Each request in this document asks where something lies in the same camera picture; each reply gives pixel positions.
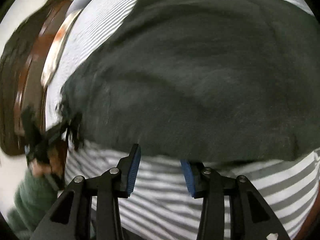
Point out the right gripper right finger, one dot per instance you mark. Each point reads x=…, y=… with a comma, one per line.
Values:
x=251, y=216

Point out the dark grey denim pants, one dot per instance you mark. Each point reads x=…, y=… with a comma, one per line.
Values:
x=208, y=80

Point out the operator left hand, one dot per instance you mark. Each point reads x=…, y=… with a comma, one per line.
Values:
x=54, y=170

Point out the green sleeve forearm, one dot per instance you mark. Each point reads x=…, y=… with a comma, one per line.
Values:
x=32, y=200

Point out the floral pillow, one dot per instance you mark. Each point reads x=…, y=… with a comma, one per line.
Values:
x=55, y=52

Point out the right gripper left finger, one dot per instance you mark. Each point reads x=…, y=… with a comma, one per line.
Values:
x=70, y=216

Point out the dark wooden headboard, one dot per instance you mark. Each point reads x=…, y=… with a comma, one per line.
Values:
x=22, y=63

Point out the grey white striped bedsheet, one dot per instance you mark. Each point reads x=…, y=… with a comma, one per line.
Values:
x=160, y=206

